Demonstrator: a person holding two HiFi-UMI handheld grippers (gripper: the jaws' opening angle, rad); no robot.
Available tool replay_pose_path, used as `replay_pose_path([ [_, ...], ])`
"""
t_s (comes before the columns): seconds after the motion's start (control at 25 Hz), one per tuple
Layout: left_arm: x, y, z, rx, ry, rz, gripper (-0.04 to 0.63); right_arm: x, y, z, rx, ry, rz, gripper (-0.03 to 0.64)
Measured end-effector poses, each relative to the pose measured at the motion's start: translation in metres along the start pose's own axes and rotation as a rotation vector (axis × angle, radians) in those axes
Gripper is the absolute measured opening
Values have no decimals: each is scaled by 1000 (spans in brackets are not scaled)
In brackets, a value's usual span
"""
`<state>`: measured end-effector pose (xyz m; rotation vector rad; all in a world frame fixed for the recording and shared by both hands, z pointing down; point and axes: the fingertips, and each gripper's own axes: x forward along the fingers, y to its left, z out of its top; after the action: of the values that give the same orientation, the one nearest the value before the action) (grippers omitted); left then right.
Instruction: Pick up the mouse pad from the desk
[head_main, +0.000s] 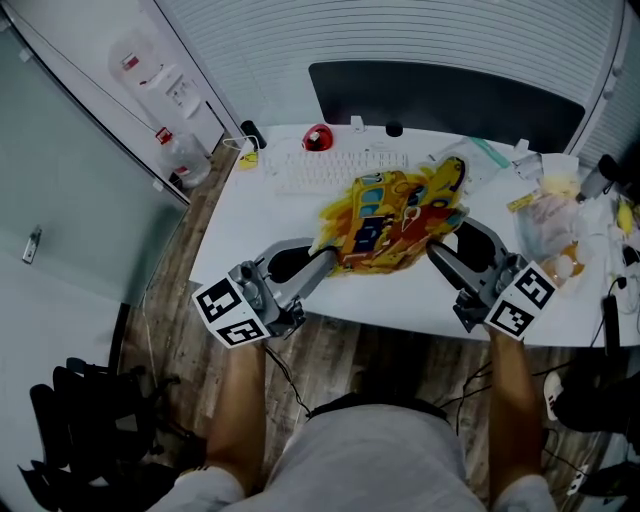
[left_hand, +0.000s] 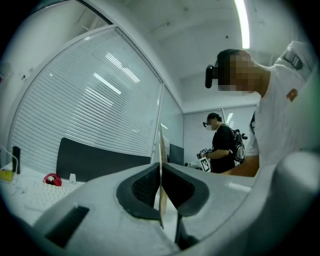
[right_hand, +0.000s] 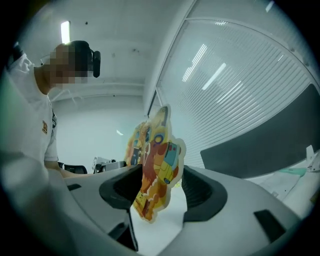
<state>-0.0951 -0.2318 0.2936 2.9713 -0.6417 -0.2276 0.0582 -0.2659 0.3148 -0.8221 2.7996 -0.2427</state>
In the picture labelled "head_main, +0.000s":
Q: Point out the yellow printed cloth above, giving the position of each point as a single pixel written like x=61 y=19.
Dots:
x=385 y=220

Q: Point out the person's right forearm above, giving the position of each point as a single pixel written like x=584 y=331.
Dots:
x=515 y=415

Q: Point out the gray plastic zip pouch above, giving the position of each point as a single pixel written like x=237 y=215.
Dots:
x=482 y=167

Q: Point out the dark bag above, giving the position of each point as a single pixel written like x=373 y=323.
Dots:
x=615 y=480

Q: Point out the white water dispenser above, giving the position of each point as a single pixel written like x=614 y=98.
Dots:
x=180 y=95

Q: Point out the white window blinds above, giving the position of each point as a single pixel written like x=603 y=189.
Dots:
x=400 y=30

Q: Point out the orange juice bottle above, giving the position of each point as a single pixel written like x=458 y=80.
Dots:
x=580 y=255
x=562 y=267

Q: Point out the black cylinder speaker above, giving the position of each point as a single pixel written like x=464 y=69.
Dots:
x=253 y=134

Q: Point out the person's black shorts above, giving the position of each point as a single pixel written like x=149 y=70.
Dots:
x=380 y=401

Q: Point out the small clear box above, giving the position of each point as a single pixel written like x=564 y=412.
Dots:
x=527 y=167

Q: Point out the frosted glass door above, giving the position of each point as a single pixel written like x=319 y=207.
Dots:
x=75 y=175

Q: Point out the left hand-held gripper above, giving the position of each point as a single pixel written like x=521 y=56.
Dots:
x=250 y=300

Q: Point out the large clear dispenser water bottle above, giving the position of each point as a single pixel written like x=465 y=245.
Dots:
x=132 y=57

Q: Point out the small white stand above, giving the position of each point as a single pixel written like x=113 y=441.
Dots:
x=358 y=125
x=522 y=146

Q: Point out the person's left forearm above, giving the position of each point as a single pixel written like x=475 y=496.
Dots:
x=237 y=415

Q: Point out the yellow note card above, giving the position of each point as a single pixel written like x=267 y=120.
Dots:
x=248 y=161

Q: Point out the black power strip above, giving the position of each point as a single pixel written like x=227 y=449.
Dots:
x=611 y=325

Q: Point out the white power strip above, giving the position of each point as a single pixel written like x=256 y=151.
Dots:
x=578 y=480

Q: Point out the black monitor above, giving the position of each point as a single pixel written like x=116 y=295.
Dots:
x=450 y=100

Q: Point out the clear water jug red cap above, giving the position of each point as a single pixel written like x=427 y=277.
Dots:
x=185 y=160

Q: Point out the person's light shirt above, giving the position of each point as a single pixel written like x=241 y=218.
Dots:
x=375 y=460

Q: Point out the red round object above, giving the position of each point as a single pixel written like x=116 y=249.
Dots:
x=317 y=137

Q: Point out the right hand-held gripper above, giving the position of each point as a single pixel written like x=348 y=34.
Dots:
x=510 y=300

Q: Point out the small black round object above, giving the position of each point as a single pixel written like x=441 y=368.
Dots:
x=394 y=129

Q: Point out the dark insulated bottle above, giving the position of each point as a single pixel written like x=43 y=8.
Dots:
x=595 y=180

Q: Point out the white keyboard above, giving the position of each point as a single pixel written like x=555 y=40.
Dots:
x=320 y=172

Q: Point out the clear bag with plush toy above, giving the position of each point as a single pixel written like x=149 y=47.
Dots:
x=547 y=215

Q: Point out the small yellow toy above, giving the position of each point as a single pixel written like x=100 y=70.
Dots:
x=624 y=214

